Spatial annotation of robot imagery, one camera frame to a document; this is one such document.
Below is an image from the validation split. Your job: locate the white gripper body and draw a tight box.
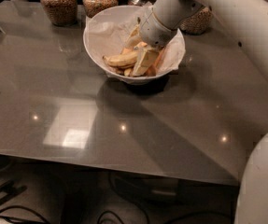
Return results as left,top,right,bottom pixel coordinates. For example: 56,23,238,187
139,7,177,47

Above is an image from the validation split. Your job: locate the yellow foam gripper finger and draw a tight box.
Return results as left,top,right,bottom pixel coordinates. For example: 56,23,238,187
133,47,159,77
124,24,142,49

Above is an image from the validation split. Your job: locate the yellow banana across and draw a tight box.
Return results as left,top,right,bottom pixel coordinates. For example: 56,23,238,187
103,50,138,67

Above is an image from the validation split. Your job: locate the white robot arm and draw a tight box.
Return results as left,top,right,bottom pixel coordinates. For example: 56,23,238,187
138,0,268,224

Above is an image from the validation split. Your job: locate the orange banana right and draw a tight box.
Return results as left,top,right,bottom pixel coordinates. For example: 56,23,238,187
153,48,165,68

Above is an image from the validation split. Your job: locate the orange banana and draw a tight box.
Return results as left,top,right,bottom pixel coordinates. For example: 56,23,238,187
153,48,165,68
121,48,134,54
145,65,157,77

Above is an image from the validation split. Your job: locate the orange banana middle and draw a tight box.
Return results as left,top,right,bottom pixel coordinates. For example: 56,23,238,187
145,65,157,77

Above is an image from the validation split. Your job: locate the orange banana left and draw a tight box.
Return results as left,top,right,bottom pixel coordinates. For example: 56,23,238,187
121,48,134,54

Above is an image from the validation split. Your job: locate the yellow banana upright stem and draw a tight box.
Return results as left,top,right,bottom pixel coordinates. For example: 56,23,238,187
124,68,133,77

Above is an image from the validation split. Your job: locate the white bowl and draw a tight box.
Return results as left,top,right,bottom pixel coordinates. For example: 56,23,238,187
82,5,186,86

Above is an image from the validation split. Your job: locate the white paper bowl liner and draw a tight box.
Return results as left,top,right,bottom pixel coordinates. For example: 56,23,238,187
85,2,186,78

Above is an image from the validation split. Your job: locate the glass jar of chickpeas right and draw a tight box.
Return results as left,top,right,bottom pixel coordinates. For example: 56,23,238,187
180,7,213,35

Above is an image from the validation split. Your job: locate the glass jar of grains left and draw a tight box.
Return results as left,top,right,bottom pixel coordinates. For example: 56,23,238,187
40,0,78,26

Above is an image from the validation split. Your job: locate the black floor cable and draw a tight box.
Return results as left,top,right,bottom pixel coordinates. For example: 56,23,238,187
0,204,52,224

